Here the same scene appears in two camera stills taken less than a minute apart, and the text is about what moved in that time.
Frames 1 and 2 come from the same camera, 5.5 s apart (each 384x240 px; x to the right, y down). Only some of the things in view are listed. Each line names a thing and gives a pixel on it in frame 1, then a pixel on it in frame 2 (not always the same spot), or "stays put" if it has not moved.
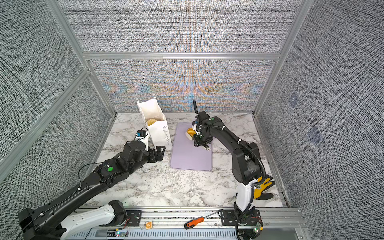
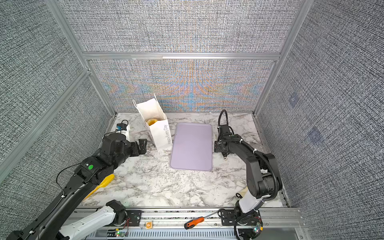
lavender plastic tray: (184, 155) stays put
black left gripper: (152, 152) -> (137, 151)
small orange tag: (149, 225) stays put
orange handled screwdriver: (192, 223) stays put
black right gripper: (197, 142) -> (217, 146)
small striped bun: (191, 131) -> (151, 121)
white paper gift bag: (159, 134) stays put
